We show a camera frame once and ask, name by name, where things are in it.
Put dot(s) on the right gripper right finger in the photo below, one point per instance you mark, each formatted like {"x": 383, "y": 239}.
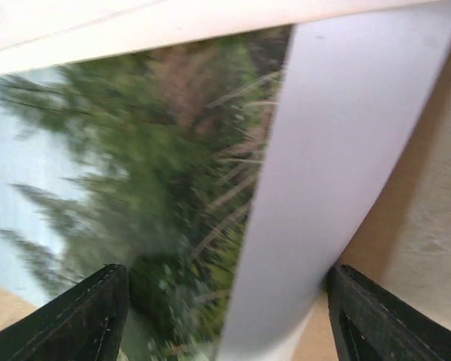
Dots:
{"x": 370, "y": 323}

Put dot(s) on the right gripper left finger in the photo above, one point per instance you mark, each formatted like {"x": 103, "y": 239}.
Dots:
{"x": 84, "y": 323}

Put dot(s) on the landscape photo with white mat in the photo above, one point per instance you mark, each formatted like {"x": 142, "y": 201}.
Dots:
{"x": 226, "y": 174}

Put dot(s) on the white passe-partout mat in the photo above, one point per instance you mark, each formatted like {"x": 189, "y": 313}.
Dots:
{"x": 38, "y": 34}

